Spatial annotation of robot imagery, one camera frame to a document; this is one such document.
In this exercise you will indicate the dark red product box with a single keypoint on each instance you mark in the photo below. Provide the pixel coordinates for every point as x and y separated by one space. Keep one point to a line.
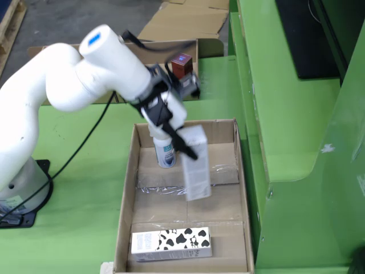
182 61

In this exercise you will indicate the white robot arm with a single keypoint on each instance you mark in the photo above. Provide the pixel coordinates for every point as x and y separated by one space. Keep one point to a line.
57 80

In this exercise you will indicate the tall white product box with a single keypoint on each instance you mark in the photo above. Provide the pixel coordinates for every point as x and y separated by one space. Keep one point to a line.
196 177

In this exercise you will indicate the cow print product box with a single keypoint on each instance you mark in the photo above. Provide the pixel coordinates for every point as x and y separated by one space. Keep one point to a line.
176 239

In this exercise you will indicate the white paper label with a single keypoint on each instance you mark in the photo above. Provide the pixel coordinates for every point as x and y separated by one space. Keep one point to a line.
107 268

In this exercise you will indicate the shallow cardboard tray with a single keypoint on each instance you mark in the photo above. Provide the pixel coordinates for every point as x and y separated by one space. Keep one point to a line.
216 205

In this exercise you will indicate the green metal shelf structure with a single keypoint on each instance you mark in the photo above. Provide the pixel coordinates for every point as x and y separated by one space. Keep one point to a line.
291 128

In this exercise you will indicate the flattened cardboard sheet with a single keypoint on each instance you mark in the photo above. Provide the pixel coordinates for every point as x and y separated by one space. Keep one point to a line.
182 23

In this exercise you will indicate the divided cardboard box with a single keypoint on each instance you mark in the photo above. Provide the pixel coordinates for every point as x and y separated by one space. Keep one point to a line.
205 47

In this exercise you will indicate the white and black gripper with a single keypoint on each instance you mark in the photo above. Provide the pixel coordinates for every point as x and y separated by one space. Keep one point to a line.
176 111

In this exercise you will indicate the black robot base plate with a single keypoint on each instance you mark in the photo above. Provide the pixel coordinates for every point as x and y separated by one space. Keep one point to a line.
28 221

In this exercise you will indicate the white bottle with cap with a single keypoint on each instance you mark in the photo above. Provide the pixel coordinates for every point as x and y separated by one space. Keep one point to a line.
164 157

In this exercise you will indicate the wooden pallet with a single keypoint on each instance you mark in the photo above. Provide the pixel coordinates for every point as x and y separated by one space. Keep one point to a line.
8 25

